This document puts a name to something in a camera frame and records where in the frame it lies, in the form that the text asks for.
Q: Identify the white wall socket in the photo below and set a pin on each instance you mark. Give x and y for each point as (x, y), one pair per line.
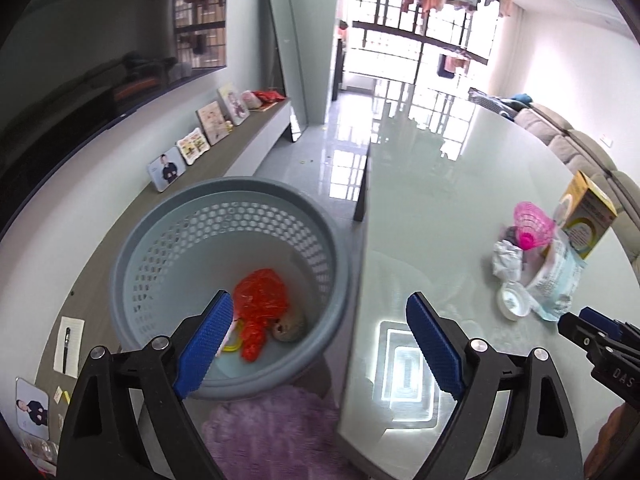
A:
(607, 140)

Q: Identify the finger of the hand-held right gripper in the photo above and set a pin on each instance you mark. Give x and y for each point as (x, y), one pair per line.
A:
(577, 330)
(602, 322)

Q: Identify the long low television cabinet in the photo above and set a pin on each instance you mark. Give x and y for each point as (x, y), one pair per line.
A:
(240, 145)

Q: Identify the red plastic bag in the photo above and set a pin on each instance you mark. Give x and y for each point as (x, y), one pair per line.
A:
(260, 295)

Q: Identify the yellow orange highlighter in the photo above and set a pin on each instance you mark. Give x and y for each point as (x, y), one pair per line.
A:
(65, 396)

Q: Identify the black pen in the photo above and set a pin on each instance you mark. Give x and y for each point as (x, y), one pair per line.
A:
(66, 350)

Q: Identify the pen on white paper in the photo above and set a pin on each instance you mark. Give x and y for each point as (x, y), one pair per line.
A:
(76, 345)

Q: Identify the grey perforated plastic basket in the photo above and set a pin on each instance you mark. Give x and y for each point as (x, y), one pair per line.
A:
(150, 260)

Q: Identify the yellow medicine box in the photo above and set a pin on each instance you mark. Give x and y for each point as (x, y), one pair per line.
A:
(590, 220)

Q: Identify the yellow square plastic lid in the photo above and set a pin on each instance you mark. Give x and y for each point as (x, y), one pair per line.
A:
(232, 347)

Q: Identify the round tan ball with holes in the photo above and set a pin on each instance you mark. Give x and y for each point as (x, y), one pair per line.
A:
(287, 327)

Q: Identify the square photo frame with drawings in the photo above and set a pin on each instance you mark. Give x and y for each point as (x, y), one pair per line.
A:
(212, 122)

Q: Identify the pink plush item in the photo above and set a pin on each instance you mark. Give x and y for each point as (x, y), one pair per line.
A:
(251, 100)

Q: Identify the white printed wrapper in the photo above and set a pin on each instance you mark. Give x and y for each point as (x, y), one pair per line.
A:
(547, 265)

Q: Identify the purple fluffy rug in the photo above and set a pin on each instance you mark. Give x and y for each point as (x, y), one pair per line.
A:
(280, 425)

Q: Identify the grey sofa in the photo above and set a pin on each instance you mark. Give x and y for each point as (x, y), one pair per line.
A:
(575, 145)

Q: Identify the pink plastic mesh basket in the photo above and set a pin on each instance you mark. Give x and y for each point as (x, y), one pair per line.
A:
(532, 222)

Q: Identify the clothes on drying rack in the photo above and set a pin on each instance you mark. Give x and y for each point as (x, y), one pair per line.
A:
(452, 65)

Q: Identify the white and blue pouch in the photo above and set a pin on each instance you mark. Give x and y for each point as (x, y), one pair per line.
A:
(562, 290)

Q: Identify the person's right forearm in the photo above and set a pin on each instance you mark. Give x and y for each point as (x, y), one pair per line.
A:
(617, 440)

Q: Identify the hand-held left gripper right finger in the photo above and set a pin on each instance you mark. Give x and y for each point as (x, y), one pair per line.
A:
(435, 345)

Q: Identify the red cloth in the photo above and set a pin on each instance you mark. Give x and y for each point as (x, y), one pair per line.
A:
(269, 96)

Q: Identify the black window grille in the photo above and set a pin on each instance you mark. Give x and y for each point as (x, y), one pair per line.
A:
(390, 35)

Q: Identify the wall-mounted black television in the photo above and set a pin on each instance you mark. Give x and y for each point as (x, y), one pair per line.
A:
(75, 60)

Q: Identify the white round lid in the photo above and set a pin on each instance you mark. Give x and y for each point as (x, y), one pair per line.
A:
(512, 301)

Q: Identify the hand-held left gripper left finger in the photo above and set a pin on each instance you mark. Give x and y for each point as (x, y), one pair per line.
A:
(205, 345)

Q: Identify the checkered cloth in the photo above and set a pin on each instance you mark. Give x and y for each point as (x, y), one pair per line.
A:
(487, 102)

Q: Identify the photo frame with dark-suited portrait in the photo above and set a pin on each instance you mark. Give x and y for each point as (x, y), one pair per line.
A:
(167, 170)

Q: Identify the blue cloth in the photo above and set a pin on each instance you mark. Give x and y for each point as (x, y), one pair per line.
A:
(521, 98)

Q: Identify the rounded photo frame with portrait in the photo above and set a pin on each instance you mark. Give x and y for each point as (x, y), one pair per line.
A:
(32, 405)

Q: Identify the dark narrow cabinet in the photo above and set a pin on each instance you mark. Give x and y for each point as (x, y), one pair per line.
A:
(340, 70)

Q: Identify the tall standing mirror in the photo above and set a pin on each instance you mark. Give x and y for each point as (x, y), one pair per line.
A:
(287, 50)

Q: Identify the scalloped white photo frame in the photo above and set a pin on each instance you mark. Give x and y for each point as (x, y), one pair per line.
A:
(193, 146)

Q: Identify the crumpled white paper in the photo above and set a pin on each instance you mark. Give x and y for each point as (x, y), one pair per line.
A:
(507, 260)

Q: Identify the photo frame with child picture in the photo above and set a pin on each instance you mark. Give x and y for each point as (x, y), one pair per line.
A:
(234, 105)

